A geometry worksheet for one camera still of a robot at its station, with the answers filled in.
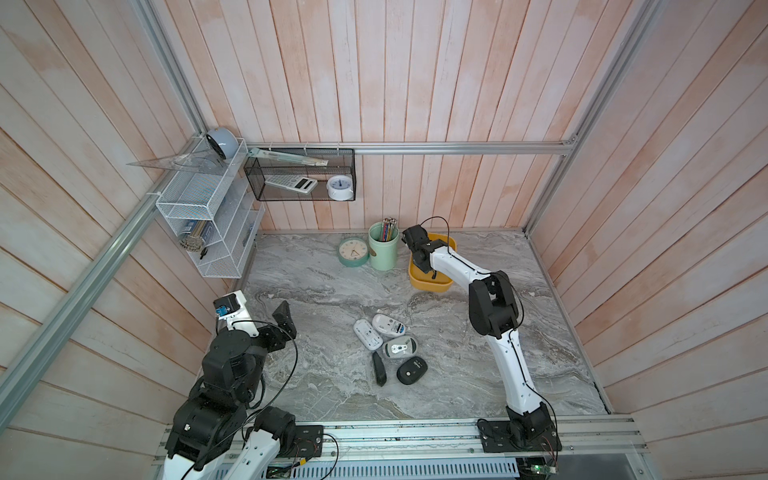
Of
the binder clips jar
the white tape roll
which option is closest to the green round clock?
the white tape roll

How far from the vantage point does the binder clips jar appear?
0.78 metres

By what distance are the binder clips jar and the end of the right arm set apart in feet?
1.89

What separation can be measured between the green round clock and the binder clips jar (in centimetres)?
47

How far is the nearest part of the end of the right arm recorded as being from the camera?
31.9 inches
